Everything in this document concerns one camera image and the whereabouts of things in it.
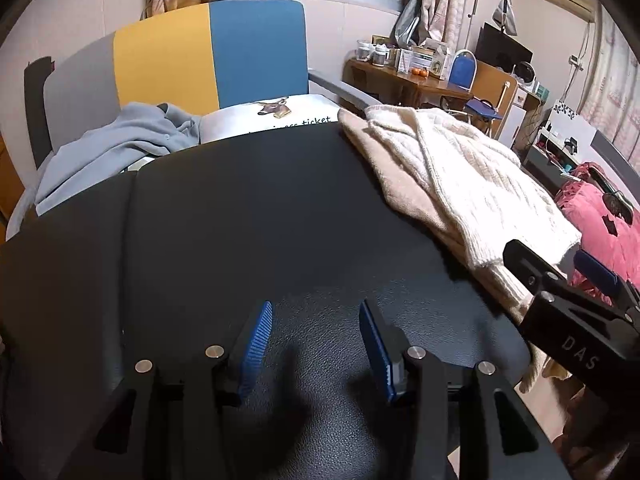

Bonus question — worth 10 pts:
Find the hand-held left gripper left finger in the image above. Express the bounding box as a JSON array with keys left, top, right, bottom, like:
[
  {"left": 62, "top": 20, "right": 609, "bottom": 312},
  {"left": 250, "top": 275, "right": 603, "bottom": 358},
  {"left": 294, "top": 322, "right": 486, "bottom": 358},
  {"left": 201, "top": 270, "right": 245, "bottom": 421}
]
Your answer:
[{"left": 55, "top": 301, "right": 273, "bottom": 480}]

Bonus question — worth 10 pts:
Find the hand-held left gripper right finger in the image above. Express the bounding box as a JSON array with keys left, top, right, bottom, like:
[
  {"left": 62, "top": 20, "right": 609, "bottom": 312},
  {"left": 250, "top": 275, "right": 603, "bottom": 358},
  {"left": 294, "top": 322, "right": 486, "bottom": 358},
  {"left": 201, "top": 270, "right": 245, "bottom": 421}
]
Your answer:
[{"left": 359, "top": 299, "right": 573, "bottom": 480}]

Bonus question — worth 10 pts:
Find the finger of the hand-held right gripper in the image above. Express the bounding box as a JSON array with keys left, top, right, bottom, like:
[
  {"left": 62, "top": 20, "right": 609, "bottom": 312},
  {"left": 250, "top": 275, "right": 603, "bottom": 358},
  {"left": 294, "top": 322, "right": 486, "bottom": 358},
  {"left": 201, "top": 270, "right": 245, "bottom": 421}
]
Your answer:
[
  {"left": 503, "top": 239, "right": 569, "bottom": 307},
  {"left": 573, "top": 250, "right": 640, "bottom": 318}
]

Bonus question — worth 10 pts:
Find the cream knitted sweater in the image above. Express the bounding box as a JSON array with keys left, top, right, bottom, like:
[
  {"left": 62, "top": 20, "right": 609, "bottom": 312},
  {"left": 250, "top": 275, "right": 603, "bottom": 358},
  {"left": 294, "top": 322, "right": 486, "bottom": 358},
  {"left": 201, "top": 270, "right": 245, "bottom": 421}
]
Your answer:
[{"left": 365, "top": 106, "right": 583, "bottom": 396}]

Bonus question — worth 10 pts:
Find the pink quilt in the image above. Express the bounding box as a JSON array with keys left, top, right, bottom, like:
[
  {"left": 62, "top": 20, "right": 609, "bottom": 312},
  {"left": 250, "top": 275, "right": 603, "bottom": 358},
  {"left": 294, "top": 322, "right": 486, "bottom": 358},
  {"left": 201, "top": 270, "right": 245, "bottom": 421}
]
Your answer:
[{"left": 555, "top": 162, "right": 640, "bottom": 291}]

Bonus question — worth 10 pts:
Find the white flower print box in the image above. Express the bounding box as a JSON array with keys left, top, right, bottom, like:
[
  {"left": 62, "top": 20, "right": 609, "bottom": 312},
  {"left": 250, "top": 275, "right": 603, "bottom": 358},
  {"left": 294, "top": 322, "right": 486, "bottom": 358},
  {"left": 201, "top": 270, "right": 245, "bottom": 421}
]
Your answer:
[{"left": 542, "top": 100, "right": 597, "bottom": 157}]

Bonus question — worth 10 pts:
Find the beige sweater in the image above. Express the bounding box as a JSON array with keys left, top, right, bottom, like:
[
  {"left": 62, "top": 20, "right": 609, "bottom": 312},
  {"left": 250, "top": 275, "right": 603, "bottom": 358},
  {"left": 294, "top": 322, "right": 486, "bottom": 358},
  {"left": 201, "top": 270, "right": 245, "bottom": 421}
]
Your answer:
[{"left": 338, "top": 109, "right": 506, "bottom": 273}]

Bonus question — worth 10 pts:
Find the wooden cabinet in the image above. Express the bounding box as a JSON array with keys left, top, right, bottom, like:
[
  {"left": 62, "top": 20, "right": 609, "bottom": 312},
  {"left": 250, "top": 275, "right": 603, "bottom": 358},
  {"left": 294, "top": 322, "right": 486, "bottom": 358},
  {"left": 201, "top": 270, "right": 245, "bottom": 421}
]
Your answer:
[{"left": 472, "top": 60, "right": 519, "bottom": 112}]

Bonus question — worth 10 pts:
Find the pale floral curtain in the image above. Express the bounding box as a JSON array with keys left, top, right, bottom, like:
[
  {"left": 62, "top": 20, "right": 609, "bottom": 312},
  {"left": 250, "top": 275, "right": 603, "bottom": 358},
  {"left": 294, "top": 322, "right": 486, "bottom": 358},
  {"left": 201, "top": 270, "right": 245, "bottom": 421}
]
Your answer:
[{"left": 582, "top": 10, "right": 640, "bottom": 136}]

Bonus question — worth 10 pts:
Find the blue folding chair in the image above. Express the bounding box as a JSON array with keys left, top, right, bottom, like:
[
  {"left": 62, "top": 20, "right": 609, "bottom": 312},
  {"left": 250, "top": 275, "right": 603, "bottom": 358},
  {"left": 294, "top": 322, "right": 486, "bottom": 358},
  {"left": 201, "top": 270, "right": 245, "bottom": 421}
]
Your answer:
[{"left": 447, "top": 50, "right": 505, "bottom": 122}]

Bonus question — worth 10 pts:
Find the black monitor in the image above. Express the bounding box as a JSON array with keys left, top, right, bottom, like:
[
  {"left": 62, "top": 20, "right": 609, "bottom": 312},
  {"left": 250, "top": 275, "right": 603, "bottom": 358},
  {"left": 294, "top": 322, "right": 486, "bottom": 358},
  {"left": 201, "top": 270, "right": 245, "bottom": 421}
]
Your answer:
[{"left": 475, "top": 22, "right": 534, "bottom": 75}]

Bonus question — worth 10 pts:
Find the white carton box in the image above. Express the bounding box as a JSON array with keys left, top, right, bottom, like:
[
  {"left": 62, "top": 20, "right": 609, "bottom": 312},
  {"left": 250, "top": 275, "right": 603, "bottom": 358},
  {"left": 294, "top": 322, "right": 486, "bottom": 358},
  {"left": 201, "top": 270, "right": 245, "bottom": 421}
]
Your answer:
[{"left": 430, "top": 45, "right": 454, "bottom": 80}]

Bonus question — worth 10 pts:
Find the wooden desk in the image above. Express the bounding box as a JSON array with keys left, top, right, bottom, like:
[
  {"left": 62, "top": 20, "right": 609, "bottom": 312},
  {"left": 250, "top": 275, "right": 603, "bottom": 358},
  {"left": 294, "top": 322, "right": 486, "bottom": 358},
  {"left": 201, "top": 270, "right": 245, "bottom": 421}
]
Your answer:
[{"left": 345, "top": 57, "right": 473, "bottom": 110}]

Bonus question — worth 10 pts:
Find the grey-blue garment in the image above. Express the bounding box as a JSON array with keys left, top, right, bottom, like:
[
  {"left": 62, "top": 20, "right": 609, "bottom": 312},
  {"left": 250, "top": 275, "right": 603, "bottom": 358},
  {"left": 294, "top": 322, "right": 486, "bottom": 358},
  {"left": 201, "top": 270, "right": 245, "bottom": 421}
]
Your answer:
[{"left": 35, "top": 102, "right": 203, "bottom": 217}]

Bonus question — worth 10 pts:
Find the hanging grey bag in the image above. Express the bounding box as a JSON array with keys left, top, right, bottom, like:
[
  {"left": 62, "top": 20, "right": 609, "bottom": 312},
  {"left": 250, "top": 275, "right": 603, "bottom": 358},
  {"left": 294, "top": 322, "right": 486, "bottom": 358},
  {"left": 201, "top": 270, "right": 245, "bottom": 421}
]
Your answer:
[{"left": 492, "top": 0, "right": 519, "bottom": 36}]

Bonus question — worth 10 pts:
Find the silver plastic bag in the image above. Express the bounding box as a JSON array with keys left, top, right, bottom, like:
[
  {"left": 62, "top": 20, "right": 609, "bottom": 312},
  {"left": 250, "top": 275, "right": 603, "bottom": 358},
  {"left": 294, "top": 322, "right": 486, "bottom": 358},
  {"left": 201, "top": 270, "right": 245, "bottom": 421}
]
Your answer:
[{"left": 395, "top": 0, "right": 427, "bottom": 47}]

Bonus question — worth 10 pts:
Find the grey yellow blue sofa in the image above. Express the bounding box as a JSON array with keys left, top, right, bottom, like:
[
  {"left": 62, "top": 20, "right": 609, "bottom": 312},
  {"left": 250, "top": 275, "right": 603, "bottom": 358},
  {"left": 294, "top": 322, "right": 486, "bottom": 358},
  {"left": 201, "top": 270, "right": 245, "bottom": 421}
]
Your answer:
[{"left": 5, "top": 0, "right": 381, "bottom": 243}]

